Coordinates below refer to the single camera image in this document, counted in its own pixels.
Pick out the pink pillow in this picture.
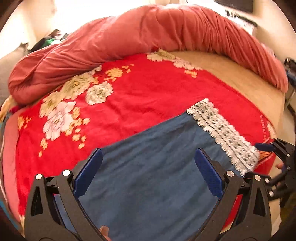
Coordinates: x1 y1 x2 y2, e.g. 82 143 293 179
2 107 23 222

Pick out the left hand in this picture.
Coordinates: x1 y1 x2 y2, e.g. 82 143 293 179
99 225 111 241

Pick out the beige bed sheet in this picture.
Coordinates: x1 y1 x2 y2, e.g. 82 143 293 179
169 50 286 235

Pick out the red floral blanket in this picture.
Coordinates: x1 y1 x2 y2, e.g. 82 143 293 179
16 51 275 240

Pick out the blue denim pant lace hem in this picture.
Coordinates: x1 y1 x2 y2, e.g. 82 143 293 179
54 98 261 241

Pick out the dark clothes pile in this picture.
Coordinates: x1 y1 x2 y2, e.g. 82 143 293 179
29 29 69 53

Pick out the dusty red rolled duvet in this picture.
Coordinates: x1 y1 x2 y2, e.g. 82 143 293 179
8 5 288 105

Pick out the right hand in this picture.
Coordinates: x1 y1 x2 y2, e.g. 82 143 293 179
276 163 283 169

